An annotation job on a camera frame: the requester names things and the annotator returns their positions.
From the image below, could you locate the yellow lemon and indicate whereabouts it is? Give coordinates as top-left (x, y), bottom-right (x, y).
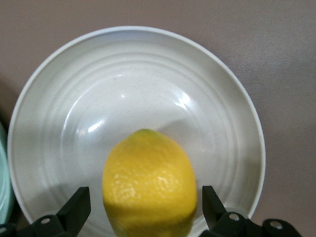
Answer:
top-left (102, 128), bottom-right (198, 237)

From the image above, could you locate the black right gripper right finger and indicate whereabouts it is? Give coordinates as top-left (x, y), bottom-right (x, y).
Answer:
top-left (198, 185), bottom-right (303, 237)

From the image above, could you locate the cream round plate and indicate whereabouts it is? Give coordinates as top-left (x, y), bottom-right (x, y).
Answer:
top-left (7, 26), bottom-right (266, 237)

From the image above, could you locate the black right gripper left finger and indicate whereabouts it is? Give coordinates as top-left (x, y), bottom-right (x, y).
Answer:
top-left (0, 187), bottom-right (91, 237)

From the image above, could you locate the mint green round plate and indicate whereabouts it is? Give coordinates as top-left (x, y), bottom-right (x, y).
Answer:
top-left (0, 120), bottom-right (15, 224)

